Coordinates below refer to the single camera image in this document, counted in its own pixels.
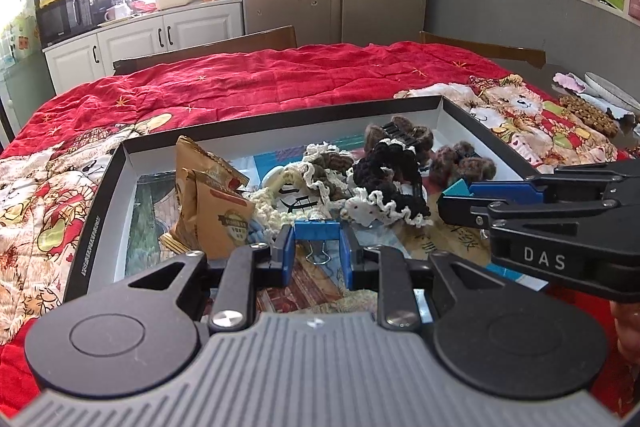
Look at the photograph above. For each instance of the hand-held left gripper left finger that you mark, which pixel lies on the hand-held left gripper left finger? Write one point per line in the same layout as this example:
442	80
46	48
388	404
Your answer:
286	254

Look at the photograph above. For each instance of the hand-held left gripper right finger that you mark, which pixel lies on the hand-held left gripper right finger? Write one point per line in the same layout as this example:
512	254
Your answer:
350	259

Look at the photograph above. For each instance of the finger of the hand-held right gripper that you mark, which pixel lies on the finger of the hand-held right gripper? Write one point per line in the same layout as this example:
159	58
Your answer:
505	191
462	209

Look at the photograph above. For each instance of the teal binder clip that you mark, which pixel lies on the teal binder clip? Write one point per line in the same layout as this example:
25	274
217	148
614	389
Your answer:
455	189

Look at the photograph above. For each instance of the blue crochet scrunchie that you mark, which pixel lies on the blue crochet scrunchie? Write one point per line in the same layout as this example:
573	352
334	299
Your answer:
257	234

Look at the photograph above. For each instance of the blue binder clip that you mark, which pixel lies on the blue binder clip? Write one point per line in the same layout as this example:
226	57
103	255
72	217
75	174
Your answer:
320	232

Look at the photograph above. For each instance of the cream crochet scrunchie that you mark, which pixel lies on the cream crochet scrunchie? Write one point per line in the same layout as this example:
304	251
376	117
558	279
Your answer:
270	207

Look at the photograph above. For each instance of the gold snack packet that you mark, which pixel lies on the gold snack packet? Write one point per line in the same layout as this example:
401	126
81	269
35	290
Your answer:
225	217
190	172

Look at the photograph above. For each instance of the black crochet scrunchie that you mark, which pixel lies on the black crochet scrunchie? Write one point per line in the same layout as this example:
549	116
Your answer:
390	172

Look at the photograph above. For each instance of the olive crochet scrunchie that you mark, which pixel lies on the olive crochet scrunchie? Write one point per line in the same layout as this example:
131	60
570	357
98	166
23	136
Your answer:
330	162

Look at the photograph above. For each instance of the black shallow cardboard box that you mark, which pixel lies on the black shallow cardboard box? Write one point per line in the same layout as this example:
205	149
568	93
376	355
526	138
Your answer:
95	227

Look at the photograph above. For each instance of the person's right hand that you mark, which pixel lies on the person's right hand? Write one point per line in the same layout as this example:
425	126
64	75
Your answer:
629	329

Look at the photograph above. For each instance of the cork trivet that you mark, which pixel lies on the cork trivet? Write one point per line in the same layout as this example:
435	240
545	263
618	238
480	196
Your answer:
590	117

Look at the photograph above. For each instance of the pink scalloped coaster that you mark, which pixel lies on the pink scalloped coaster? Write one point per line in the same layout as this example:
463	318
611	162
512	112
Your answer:
567	82

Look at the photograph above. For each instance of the white plate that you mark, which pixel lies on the white plate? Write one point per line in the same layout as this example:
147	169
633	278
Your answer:
610	89

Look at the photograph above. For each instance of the red printed blanket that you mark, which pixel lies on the red printed blanket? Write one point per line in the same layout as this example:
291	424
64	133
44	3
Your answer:
300	72

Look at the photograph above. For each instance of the wooden chair back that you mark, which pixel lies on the wooden chair back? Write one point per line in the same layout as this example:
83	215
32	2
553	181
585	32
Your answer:
225	47

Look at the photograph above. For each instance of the white kitchen cabinet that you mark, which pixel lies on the white kitchen cabinet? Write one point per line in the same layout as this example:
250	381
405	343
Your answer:
150	37

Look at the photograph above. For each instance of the white mug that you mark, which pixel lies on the white mug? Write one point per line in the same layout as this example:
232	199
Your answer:
117	13

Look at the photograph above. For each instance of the black microwave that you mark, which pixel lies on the black microwave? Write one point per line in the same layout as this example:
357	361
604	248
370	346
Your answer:
62	19

